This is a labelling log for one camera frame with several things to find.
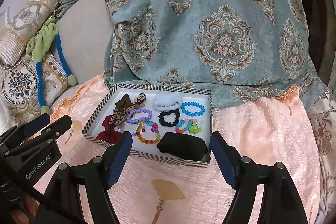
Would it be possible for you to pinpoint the pink quilted bedspread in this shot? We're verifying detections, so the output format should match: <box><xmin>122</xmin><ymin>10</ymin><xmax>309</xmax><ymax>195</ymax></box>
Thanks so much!
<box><xmin>34</xmin><ymin>73</ymin><xmax>323</xmax><ymax>224</ymax></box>

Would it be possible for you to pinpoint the colourful flower bracelet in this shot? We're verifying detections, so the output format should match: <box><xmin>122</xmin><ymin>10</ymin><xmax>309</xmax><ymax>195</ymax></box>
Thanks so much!
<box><xmin>175</xmin><ymin>118</ymin><xmax>202</xmax><ymax>135</ymax></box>

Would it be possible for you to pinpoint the white fluffy scrunchie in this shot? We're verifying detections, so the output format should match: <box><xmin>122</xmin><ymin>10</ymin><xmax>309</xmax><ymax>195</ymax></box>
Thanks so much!
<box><xmin>153</xmin><ymin>94</ymin><xmax>182</xmax><ymax>111</ymax></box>

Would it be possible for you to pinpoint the cream bolster pillow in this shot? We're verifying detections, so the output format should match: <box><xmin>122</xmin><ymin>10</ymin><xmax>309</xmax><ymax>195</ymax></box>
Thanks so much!
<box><xmin>0</xmin><ymin>0</ymin><xmax>59</xmax><ymax>67</ymax></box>

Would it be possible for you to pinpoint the black cloth pouch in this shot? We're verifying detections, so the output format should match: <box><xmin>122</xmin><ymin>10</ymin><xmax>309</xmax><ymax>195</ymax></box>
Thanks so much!
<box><xmin>157</xmin><ymin>132</ymin><xmax>208</xmax><ymax>161</ymax></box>

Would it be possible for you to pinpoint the floral embroidered cushion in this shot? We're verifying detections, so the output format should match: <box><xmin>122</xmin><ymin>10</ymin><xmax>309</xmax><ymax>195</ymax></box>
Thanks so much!
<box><xmin>0</xmin><ymin>52</ymin><xmax>76</xmax><ymax>126</ymax></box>

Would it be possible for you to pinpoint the green and blue plush toy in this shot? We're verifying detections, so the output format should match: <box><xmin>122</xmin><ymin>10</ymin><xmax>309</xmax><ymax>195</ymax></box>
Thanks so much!
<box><xmin>26</xmin><ymin>17</ymin><xmax>78</xmax><ymax>115</ymax></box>

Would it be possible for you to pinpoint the leopard print hair bow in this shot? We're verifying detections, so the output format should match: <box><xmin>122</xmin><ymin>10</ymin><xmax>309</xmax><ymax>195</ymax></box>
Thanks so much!
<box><xmin>112</xmin><ymin>93</ymin><xmax>147</xmax><ymax>125</ymax></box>

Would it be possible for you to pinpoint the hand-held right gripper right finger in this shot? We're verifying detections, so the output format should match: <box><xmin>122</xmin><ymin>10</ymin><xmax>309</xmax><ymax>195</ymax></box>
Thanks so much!
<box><xmin>210</xmin><ymin>132</ymin><xmax>309</xmax><ymax>224</ymax></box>

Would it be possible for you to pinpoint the cream floral bedsheet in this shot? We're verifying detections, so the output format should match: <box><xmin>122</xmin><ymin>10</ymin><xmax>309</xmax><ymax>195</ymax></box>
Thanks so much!
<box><xmin>307</xmin><ymin>88</ymin><xmax>336</xmax><ymax>214</ymax></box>

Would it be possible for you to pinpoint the striped cardboard box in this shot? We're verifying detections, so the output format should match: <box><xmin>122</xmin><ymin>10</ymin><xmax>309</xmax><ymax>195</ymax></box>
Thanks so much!
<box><xmin>82</xmin><ymin>84</ymin><xmax>213</xmax><ymax>168</ymax></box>

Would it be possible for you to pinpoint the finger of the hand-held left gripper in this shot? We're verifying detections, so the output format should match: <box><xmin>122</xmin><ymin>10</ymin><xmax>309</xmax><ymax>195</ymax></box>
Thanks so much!
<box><xmin>0</xmin><ymin>113</ymin><xmax>51</xmax><ymax>148</ymax></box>
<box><xmin>5</xmin><ymin>116</ymin><xmax>72</xmax><ymax>159</ymax></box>

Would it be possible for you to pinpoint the blue bead bracelet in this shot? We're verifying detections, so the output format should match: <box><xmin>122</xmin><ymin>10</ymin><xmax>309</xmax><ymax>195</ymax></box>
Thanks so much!
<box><xmin>181</xmin><ymin>101</ymin><xmax>206</xmax><ymax>117</ymax></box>

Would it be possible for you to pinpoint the orange rainbow bead bracelet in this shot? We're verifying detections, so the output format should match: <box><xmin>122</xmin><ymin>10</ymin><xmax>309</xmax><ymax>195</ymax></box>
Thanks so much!
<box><xmin>132</xmin><ymin>120</ymin><xmax>161</xmax><ymax>144</ymax></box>

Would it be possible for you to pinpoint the black scrunchie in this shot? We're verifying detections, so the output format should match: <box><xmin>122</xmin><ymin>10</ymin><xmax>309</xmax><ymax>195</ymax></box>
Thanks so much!
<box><xmin>158</xmin><ymin>110</ymin><xmax>180</xmax><ymax>127</ymax></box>

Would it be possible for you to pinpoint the person's left hand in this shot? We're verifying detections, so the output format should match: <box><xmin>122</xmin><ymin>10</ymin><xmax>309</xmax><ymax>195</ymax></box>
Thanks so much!
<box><xmin>8</xmin><ymin>196</ymin><xmax>37</xmax><ymax>224</ymax></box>

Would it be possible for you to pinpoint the red velvet hair bow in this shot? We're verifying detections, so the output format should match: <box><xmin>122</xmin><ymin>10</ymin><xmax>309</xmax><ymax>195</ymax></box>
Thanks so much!
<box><xmin>96</xmin><ymin>116</ymin><xmax>122</xmax><ymax>146</ymax></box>

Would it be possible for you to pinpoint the beige upholstered backrest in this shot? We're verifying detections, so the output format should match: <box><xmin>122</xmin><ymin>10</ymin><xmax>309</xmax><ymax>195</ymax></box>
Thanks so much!
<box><xmin>5</xmin><ymin>0</ymin><xmax>116</xmax><ymax>85</ymax></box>

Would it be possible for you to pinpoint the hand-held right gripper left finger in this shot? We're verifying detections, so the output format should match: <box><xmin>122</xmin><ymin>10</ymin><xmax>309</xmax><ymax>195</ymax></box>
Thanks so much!
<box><xmin>50</xmin><ymin>131</ymin><xmax>133</xmax><ymax>224</ymax></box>

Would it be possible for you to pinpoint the blue damask blanket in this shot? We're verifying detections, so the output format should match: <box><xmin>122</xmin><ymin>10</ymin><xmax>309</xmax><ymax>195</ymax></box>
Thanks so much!
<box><xmin>42</xmin><ymin>0</ymin><xmax>331</xmax><ymax>111</ymax></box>

